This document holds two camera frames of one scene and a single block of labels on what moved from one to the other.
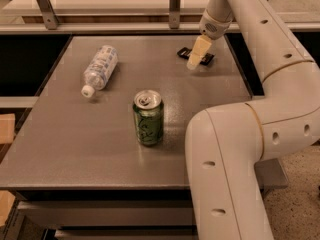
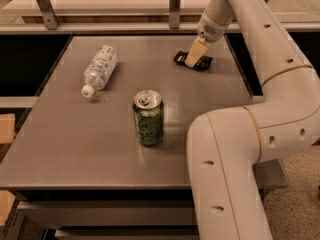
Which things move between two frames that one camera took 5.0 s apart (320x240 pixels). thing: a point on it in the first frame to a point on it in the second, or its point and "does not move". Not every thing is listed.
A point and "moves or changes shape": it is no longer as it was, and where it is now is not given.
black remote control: x=186 y=52 moves or changes shape
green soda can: x=148 y=108 does not move
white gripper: x=213 y=26 does not move
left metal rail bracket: x=43 y=1 does not move
